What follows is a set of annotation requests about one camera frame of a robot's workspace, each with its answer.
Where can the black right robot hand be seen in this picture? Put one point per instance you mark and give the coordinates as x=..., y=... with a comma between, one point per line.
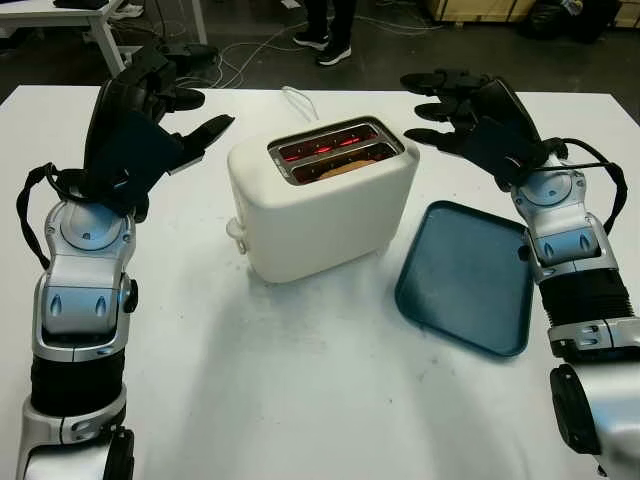
x=505, y=105

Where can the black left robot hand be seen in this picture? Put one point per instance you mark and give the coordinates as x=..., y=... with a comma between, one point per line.
x=125, y=90

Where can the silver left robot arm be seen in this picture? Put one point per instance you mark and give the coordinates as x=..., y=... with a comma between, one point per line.
x=80, y=280

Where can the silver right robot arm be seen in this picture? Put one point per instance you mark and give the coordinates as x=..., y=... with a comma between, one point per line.
x=575, y=240

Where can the brown toast slice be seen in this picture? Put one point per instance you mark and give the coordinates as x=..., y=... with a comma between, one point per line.
x=345, y=169

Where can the person in dark trousers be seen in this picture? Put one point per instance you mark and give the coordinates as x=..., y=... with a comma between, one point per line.
x=340, y=25

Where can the white two-slot toaster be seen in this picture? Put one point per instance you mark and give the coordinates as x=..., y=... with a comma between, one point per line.
x=330, y=225

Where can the white desk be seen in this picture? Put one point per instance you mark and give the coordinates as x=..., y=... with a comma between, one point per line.
x=100, y=22

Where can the white sneaker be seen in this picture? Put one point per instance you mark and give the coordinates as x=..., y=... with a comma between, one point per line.
x=127, y=10

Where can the black device on desk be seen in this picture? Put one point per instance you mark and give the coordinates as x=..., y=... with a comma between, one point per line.
x=80, y=3

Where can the black bag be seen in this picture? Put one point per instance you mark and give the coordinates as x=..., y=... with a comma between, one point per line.
x=570, y=20

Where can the dark blue plastic tray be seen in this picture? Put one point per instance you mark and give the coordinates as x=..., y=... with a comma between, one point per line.
x=465, y=285

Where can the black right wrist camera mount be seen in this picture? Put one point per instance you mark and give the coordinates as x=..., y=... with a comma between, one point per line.
x=505, y=147

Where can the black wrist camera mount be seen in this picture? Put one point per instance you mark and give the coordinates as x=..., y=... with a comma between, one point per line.
x=135, y=160
x=505, y=147

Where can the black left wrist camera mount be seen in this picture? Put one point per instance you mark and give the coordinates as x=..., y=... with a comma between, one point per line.
x=135, y=160

